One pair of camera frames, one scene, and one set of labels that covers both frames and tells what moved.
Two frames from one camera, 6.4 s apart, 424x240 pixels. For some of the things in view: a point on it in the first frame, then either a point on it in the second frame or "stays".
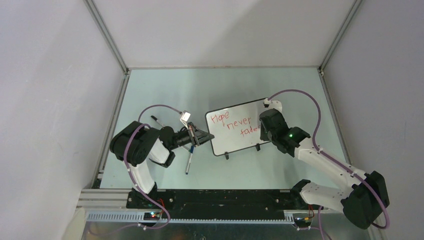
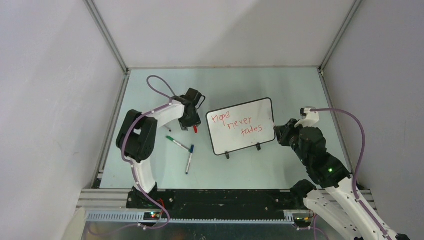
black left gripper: [196, 136] → [195, 121]
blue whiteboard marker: [191, 153] stays
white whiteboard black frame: [235, 127] stays
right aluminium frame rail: [352, 7] stays
